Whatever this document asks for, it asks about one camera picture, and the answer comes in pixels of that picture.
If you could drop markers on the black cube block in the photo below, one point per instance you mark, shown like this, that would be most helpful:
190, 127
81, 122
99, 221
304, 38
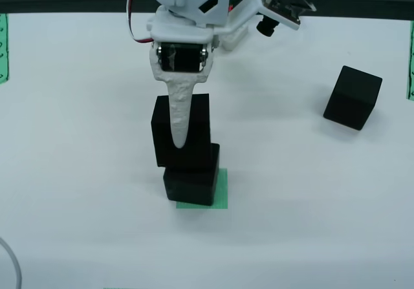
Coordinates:
191, 188
197, 127
351, 98

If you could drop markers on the green striped square tape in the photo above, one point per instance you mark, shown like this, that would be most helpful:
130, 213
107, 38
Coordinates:
222, 188

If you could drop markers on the green tape strip with arrows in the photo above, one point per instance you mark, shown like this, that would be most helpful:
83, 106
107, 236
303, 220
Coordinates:
4, 49
410, 62

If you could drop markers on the black camera on white bracket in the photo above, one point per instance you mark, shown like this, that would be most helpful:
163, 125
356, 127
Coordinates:
278, 11

